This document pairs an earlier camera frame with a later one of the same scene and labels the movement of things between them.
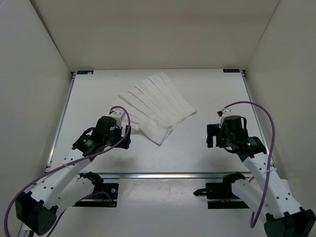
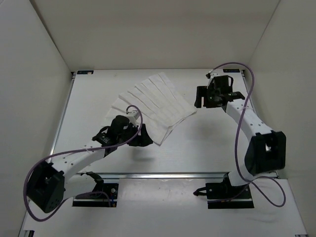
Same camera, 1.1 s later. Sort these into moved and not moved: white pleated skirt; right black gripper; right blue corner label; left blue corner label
Moved: right black gripper
Not moved: right blue corner label; white pleated skirt; left blue corner label
